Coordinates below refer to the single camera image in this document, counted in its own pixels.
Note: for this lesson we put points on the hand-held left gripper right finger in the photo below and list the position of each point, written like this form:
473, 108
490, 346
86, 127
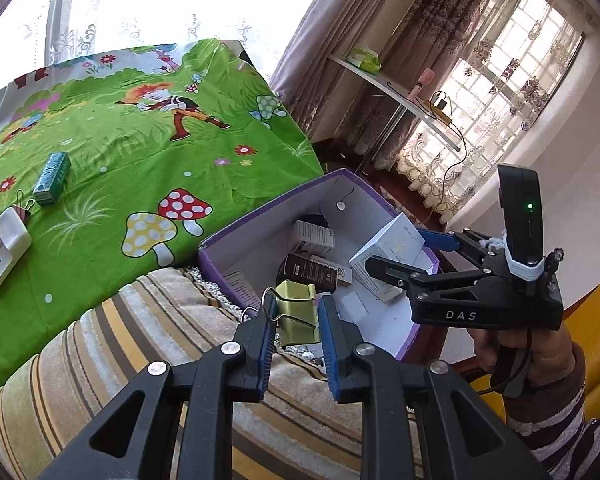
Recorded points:
330, 355

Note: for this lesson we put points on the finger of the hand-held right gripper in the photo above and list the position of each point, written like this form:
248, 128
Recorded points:
385, 265
440, 240

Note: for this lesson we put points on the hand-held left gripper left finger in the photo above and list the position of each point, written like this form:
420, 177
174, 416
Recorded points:
266, 340

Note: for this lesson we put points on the white box silver letters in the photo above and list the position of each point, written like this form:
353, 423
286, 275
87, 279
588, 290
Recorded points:
385, 255

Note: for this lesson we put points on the gold binder clip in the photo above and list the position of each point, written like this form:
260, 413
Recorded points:
295, 310

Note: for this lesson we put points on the black box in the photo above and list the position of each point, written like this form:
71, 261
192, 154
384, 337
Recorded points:
315, 272

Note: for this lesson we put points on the white box with barcode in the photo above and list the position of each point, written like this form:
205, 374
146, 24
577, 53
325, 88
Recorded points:
311, 239

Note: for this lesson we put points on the purple cardboard box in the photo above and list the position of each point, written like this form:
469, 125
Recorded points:
250, 245

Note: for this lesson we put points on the person's right forearm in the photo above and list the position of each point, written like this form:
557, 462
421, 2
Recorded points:
555, 425

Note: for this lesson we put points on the person's right hand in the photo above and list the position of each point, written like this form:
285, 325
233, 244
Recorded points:
550, 355

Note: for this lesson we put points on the striped beige plush blanket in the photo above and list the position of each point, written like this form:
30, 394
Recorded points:
130, 320

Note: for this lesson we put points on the floral lace curtain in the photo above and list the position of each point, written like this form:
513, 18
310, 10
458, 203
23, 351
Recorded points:
490, 110

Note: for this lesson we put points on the white shelf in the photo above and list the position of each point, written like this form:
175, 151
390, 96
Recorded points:
395, 95

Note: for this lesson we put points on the pink bottle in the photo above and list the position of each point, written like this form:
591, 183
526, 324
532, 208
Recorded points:
422, 82

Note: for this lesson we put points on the green tissue pack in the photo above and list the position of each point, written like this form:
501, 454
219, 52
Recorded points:
365, 60

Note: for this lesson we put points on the green cartoon printed blanket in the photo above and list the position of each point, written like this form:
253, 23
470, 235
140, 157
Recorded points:
130, 160

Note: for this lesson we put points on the brown patterned curtain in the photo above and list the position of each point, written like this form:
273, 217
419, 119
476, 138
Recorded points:
360, 25

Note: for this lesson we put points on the teal box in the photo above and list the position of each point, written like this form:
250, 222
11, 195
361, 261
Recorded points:
52, 177

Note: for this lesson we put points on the dark binder clip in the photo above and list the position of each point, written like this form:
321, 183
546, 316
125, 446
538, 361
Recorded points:
25, 205

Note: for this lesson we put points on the white lace curtain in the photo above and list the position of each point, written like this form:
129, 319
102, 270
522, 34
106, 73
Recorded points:
145, 5

